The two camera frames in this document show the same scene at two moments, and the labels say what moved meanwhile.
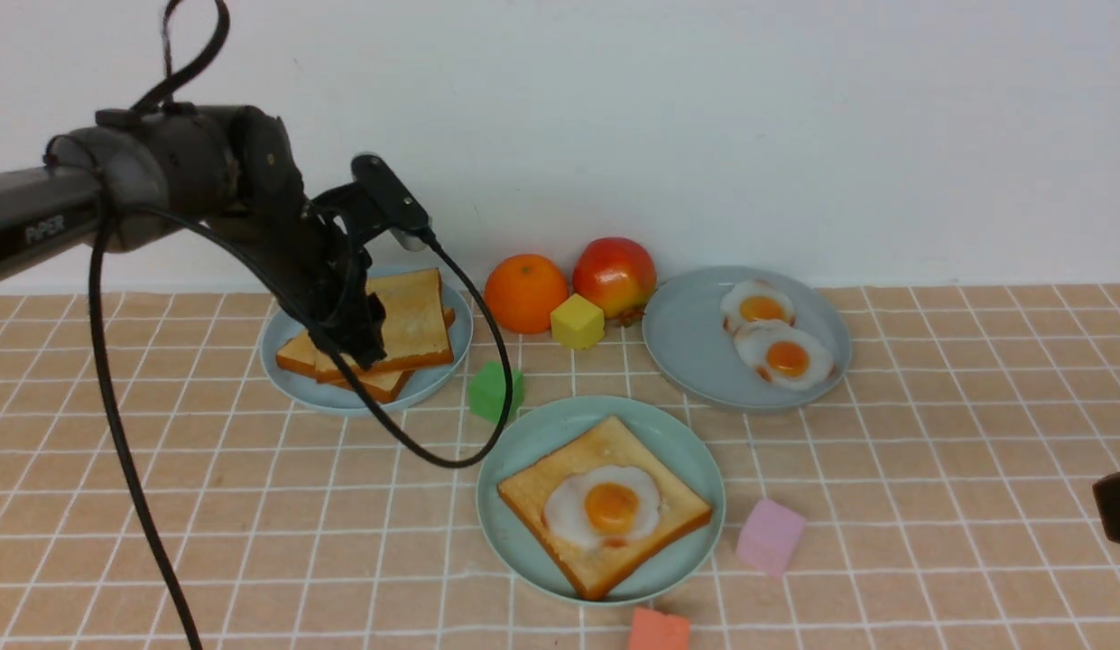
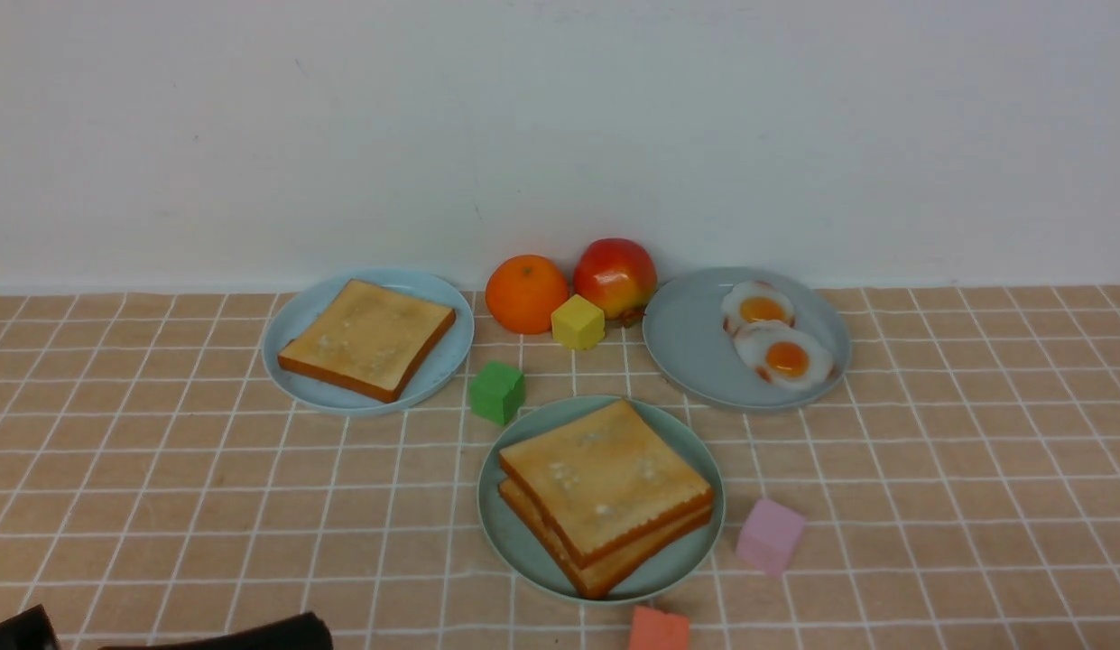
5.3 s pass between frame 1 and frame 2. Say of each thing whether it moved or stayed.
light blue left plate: stayed
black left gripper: moved
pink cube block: stayed
